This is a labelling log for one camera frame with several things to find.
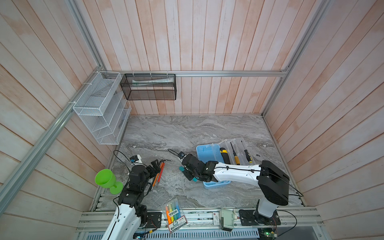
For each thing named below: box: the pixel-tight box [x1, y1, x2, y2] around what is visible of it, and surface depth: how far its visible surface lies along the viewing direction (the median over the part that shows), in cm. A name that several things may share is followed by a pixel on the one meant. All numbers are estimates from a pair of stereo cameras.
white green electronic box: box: [219, 208, 235, 232], surface depth 70 cm
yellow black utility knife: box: [220, 147, 231, 165], surface depth 90 cm
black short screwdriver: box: [241, 140, 253, 163], surface depth 85 cm
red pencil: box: [156, 162, 166, 186], surface depth 92 cm
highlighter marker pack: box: [165, 197, 188, 233], surface depth 75 cm
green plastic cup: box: [95, 168, 124, 195], surface depth 74 cm
